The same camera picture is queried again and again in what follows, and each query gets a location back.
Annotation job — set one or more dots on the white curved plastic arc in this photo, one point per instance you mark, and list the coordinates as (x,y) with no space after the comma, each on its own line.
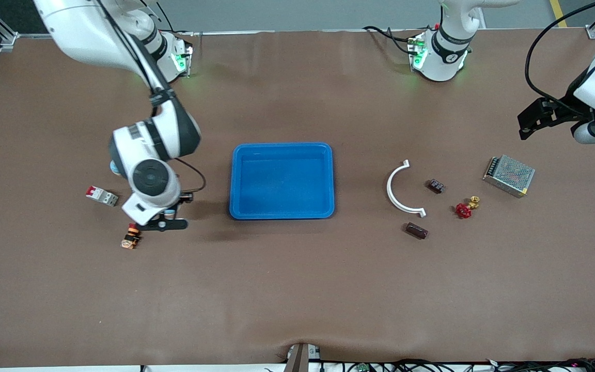
(390,188)

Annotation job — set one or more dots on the red yellow button switch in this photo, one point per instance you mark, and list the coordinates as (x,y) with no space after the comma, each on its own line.
(130,238)

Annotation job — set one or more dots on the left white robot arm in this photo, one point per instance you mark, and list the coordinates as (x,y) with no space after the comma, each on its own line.
(444,51)

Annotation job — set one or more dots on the small dark connector block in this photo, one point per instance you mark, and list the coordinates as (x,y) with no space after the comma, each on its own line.
(436,186)

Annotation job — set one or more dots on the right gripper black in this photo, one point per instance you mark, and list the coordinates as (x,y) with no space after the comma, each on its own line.
(185,198)

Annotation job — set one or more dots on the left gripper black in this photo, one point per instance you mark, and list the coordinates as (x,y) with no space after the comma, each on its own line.
(562,112)

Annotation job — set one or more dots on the white red circuit breaker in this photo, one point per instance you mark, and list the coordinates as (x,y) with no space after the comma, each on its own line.
(102,196)

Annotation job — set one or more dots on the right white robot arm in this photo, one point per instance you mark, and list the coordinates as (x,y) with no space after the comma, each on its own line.
(147,178)

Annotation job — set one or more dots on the scuffed light blue call bell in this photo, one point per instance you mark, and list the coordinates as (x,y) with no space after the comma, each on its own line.
(114,167)

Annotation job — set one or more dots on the blue plastic tray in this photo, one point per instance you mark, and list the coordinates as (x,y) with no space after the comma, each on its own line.
(282,175)

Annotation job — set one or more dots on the metal mesh power supply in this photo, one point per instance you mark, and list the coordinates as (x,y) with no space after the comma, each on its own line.
(509,175)

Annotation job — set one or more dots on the dark brown cylindrical capacitor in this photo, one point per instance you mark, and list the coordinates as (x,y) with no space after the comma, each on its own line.
(416,231)

